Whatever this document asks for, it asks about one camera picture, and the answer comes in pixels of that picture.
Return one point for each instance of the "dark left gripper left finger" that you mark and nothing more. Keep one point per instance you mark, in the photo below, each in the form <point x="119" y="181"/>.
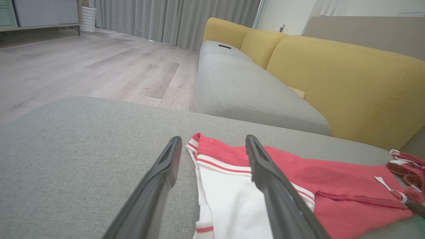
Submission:
<point x="149" y="205"/>

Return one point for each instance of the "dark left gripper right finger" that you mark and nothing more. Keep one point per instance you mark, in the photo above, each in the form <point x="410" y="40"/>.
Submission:
<point x="285" y="205"/>

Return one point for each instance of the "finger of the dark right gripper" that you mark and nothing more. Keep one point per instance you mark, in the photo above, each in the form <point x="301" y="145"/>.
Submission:
<point x="418" y="209"/>

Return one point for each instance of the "red basketball jersey number 23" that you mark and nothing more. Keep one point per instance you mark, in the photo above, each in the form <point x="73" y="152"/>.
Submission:
<point x="348" y="186"/>

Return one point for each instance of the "large grey sofa chaise cushion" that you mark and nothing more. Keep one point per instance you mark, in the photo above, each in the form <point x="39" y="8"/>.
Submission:
<point x="83" y="139"/>

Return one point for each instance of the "light wooden piece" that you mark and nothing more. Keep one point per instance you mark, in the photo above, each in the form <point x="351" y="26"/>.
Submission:
<point x="298" y="92"/>

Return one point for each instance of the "grey sofa seat cushion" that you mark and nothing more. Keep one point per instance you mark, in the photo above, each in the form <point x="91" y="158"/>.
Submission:
<point x="249" y="93"/>
<point x="215" y="54"/>

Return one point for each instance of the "large yellow sofa back cushion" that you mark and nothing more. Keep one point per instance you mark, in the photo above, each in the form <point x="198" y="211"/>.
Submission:
<point x="348" y="86"/>

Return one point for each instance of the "black remote control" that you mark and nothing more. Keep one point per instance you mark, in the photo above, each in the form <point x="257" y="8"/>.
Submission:
<point x="224" y="46"/>

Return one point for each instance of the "grey curtain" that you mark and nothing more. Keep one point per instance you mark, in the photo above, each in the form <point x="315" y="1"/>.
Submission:
<point x="166" y="20"/>

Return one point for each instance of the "white ribbed cylinder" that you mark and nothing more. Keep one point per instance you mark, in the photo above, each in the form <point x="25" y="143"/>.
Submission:
<point x="88" y="20"/>

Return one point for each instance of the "white cabinet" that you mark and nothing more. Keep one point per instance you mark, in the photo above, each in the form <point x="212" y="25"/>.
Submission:
<point x="46" y="11"/>

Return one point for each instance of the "beige wall panel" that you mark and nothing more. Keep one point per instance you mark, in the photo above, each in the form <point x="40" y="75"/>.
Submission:
<point x="365" y="33"/>

